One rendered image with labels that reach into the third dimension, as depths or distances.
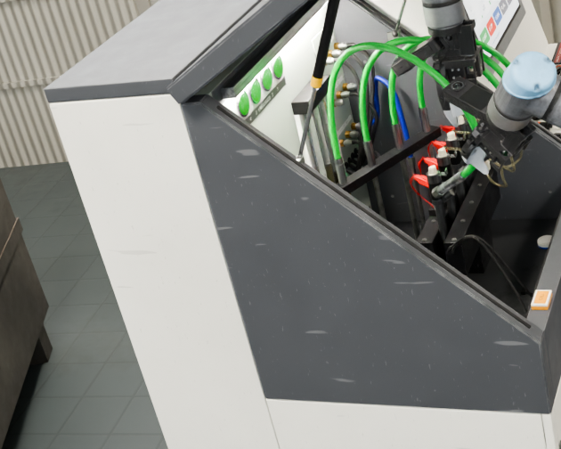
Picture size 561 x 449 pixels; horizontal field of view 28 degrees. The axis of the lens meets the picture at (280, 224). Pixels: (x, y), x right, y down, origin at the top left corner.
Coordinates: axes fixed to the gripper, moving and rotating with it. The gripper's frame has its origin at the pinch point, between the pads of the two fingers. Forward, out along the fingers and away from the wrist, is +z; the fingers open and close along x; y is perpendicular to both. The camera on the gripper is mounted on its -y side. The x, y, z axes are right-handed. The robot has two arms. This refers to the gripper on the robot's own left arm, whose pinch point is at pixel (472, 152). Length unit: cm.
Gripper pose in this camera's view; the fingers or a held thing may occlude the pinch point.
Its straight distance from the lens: 210.9
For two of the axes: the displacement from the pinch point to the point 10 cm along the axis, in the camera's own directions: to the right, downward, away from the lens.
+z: -0.7, 3.5, 9.3
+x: 7.5, -6.0, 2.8
